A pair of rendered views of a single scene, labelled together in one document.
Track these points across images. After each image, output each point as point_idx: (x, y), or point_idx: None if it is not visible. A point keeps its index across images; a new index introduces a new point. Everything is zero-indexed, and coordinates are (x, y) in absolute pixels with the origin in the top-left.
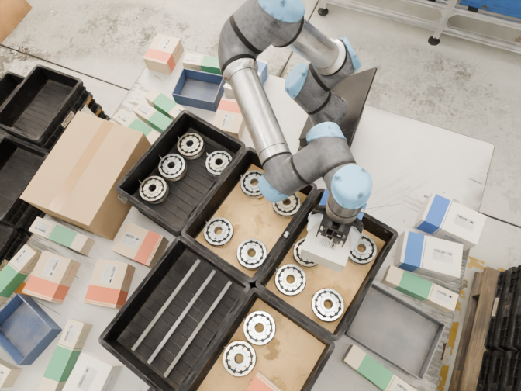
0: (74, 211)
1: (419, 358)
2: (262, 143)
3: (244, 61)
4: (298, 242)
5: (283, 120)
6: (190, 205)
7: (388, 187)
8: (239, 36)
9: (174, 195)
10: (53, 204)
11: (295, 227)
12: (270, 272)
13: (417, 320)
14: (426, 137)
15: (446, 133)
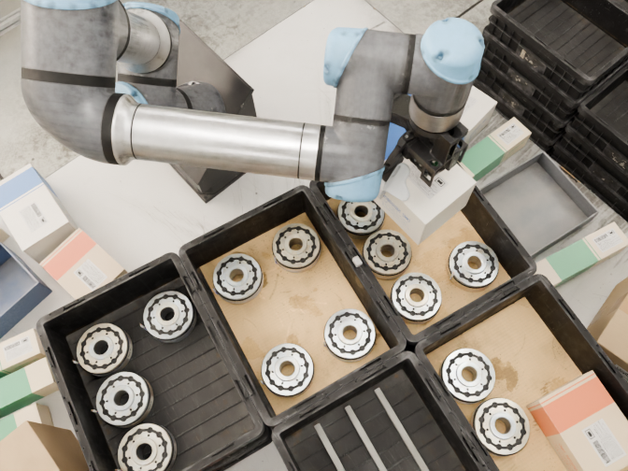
0: None
1: (567, 204)
2: (287, 150)
3: (123, 105)
4: (367, 257)
5: (141, 198)
6: (213, 400)
7: (330, 120)
8: (78, 80)
9: (178, 420)
10: None
11: (352, 244)
12: None
13: (520, 181)
14: (288, 41)
15: (295, 18)
